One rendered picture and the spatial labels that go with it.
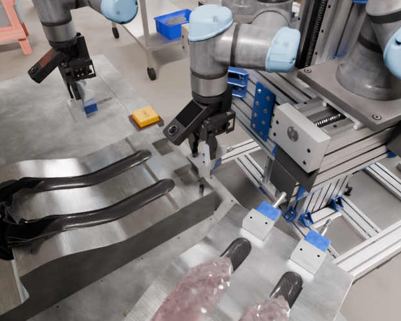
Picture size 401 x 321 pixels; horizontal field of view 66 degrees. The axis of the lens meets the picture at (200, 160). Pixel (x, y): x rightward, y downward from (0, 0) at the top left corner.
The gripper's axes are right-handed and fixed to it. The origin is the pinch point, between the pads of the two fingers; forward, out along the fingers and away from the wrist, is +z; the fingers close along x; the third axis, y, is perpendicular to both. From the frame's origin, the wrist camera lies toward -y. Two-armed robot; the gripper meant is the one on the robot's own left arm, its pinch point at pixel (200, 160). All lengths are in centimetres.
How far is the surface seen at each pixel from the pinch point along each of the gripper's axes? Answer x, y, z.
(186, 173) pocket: -2.8, -6.0, -1.7
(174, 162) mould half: -0.5, -7.7, -4.4
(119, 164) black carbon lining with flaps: 7.2, -17.9, -3.6
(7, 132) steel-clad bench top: 47, -36, 5
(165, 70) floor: 174, 89, 84
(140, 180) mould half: -0.4, -16.3, -4.0
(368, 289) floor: -44, 61, 85
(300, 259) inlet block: -32.9, -1.9, -2.7
